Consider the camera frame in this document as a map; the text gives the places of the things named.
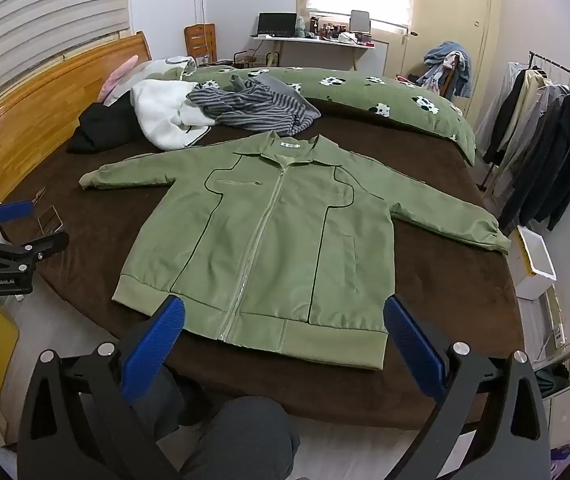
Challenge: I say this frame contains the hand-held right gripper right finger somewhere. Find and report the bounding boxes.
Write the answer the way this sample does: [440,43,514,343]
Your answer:
[383,296,552,480]

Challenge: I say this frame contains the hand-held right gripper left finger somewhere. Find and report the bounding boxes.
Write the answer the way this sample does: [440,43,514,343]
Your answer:
[17,294,187,480]

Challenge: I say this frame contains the green zip jacket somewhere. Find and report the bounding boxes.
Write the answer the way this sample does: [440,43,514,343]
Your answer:
[79,131,512,373]

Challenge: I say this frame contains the pile of clothes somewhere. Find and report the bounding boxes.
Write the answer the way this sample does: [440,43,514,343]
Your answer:
[415,40,473,100]

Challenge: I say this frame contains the metal clothes rack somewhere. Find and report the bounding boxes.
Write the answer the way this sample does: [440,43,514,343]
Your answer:
[478,50,570,201]

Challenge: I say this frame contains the phone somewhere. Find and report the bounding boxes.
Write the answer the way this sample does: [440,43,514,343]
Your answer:
[37,205,66,235]

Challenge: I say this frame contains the brown bed blanket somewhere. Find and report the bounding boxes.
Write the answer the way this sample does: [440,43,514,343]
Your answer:
[0,100,526,431]

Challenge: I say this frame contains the wooden headboard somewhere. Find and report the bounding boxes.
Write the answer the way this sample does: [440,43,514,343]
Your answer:
[0,31,153,203]

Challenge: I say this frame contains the person's right leg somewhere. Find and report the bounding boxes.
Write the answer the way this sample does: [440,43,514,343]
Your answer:
[180,396,302,480]

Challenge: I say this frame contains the black garment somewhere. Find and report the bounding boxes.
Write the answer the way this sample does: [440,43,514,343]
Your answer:
[66,94,153,155]

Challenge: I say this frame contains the white storage shelf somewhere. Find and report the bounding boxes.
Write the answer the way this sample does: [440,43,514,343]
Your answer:
[518,285,570,453]

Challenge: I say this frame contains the white foam box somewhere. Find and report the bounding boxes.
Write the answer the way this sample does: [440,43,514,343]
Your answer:
[512,225,557,301]

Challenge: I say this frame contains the pink pillow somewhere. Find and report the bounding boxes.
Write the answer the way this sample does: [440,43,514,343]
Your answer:
[100,55,140,106]

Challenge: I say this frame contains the white fleece garment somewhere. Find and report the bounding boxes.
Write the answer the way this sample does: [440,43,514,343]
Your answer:
[130,79,216,152]

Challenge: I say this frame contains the large window blind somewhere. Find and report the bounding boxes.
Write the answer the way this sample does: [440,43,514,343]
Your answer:
[0,0,130,98]

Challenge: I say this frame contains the white printed pillow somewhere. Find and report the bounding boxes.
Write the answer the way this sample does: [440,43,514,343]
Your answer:
[137,56,198,83]

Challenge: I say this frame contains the hanging dark navy coat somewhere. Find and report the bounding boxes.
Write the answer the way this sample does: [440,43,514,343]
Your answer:
[498,91,570,233]

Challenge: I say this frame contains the wooden chair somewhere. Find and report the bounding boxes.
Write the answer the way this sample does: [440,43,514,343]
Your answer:
[183,23,219,67]

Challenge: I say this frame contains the hanging black coat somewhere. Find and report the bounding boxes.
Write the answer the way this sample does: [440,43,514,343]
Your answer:
[482,67,528,166]

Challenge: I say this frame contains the grey striped garment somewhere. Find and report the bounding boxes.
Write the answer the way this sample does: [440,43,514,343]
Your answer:
[187,74,322,136]

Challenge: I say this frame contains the hanging grey garment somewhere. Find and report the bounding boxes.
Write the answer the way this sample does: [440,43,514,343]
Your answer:
[508,82,570,201]

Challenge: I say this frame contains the green panda print duvet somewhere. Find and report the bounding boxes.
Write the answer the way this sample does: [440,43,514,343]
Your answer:
[180,65,477,166]

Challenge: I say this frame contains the hanging beige coat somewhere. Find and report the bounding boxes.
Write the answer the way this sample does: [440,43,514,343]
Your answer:
[498,69,546,161]

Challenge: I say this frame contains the black laptop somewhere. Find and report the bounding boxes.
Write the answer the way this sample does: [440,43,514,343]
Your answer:
[256,12,298,38]

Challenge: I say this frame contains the white desk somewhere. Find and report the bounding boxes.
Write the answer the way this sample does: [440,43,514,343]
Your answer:
[251,34,377,72]

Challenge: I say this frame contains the row of cosmetic bottles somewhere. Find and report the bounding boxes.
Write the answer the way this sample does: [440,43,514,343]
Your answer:
[309,14,351,41]

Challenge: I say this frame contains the standing mirror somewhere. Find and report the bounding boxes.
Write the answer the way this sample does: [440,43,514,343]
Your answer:
[349,9,372,34]

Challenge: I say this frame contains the cream door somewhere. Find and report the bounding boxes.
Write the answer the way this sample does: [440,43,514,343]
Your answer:
[407,0,493,81]

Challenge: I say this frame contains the dark wire basket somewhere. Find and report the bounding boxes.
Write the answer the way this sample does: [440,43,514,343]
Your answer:
[234,49,272,69]

